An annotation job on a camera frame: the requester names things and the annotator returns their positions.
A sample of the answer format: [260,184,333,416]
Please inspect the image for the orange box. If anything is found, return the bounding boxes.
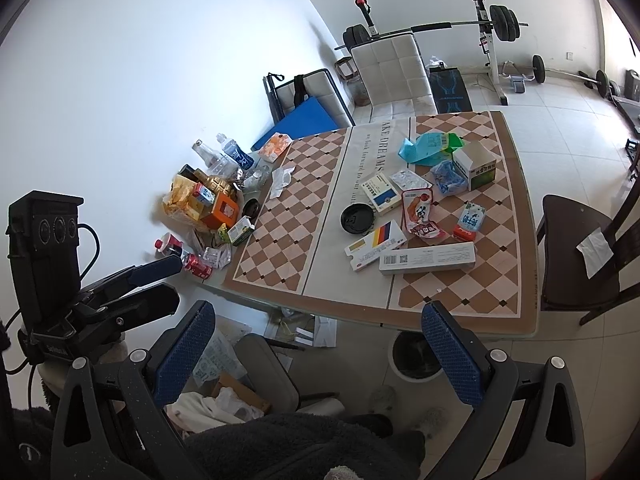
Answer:
[201,194,240,230]

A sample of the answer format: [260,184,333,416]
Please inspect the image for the barbell on rack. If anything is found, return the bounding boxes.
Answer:
[333,0,531,108]

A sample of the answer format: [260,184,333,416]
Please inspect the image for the red soda can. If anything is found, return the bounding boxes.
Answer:
[181,252,214,280]

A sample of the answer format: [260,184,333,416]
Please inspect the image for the dark wooden chair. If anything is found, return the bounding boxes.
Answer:
[537,158,639,326]

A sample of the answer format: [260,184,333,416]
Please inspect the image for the white round trash bin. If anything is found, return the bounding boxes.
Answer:
[387,330,442,384]

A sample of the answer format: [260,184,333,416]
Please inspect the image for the crumpled white paper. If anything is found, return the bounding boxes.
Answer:
[269,166,295,200]

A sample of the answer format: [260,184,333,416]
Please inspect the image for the white padded chair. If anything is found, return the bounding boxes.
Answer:
[352,34,437,122]

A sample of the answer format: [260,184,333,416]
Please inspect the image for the blue tissue pack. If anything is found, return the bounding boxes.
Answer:
[431,159,468,196]

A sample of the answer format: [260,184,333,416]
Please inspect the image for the black fuzzy trouser legs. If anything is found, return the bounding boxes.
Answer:
[184,413,426,479]

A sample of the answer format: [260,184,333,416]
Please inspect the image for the blue folder board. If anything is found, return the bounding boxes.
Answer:
[252,96,338,152]

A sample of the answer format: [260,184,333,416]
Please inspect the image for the small blue white packet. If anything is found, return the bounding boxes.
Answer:
[452,202,486,242]

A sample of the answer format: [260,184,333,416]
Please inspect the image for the silver blister pack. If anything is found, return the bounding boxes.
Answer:
[390,168,433,192]

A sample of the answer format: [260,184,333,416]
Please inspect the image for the checkered table mat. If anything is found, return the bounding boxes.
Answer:
[221,109,542,337]

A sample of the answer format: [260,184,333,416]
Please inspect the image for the white cloth on floor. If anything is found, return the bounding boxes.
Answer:
[165,387,265,434]

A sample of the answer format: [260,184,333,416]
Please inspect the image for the blue label water bottle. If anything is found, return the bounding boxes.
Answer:
[216,133,255,171]

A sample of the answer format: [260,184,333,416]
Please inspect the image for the yellow snack bag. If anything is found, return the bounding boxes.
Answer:
[162,174,205,228]

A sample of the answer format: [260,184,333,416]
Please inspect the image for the green white small carton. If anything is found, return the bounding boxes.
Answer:
[227,216,255,246]

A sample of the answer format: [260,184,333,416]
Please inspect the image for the black plastic cup lid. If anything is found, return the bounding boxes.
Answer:
[340,203,375,235]

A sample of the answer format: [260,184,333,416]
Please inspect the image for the teal green snack bag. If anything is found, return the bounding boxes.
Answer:
[398,131,464,167]

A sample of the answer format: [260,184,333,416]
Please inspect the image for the red chicken snack wrapper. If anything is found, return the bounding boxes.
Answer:
[401,188,448,243]

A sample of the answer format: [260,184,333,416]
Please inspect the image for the white tricolour medicine box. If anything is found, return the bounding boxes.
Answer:
[344,220,407,271]

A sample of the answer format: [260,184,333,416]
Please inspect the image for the cream blue medicine box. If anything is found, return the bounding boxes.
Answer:
[360,172,401,214]

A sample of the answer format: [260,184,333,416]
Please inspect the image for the orange tissue pack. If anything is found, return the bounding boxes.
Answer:
[258,132,293,164]

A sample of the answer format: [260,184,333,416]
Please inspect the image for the black camera box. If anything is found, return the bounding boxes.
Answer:
[6,191,84,333]

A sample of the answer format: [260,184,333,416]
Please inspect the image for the long white box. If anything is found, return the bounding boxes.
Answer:
[378,242,476,274]

